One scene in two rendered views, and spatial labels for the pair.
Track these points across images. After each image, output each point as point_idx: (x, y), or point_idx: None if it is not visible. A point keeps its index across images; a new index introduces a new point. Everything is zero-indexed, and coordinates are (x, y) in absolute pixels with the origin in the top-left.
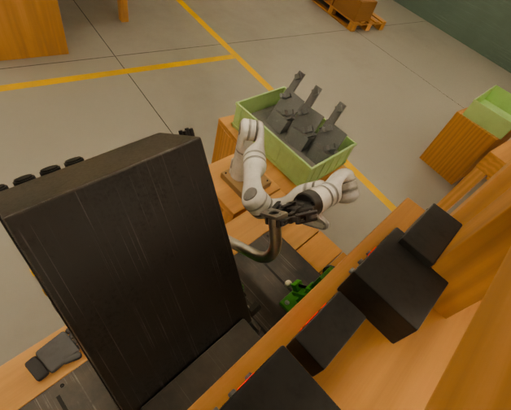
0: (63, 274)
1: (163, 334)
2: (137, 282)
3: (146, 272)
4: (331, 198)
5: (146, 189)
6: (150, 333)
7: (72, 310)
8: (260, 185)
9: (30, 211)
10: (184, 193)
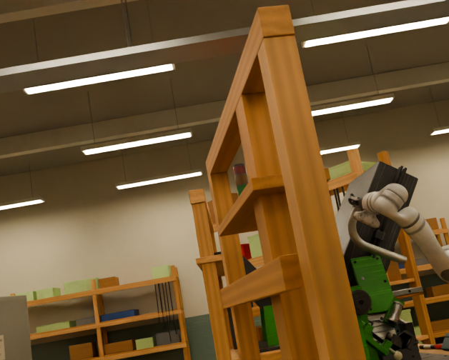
0: (342, 205)
1: None
2: (342, 219)
3: (344, 216)
4: (367, 196)
5: (362, 181)
6: None
7: (335, 219)
8: None
9: (351, 181)
10: (364, 185)
